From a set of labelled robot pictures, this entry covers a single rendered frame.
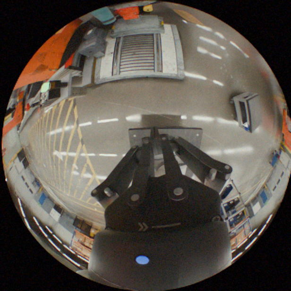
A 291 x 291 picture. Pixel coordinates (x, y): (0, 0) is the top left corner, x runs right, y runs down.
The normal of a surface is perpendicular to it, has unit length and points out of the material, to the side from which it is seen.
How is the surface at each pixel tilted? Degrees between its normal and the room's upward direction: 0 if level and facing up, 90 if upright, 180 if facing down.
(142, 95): 0
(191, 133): 0
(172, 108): 0
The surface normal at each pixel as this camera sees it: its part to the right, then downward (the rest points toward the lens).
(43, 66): 1.00, 0.03
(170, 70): -0.06, 0.45
